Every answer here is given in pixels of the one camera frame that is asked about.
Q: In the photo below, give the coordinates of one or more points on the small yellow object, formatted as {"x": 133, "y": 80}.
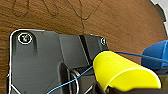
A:
{"x": 123, "y": 71}

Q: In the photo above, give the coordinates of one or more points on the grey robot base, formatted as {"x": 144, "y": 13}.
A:
{"x": 85, "y": 86}

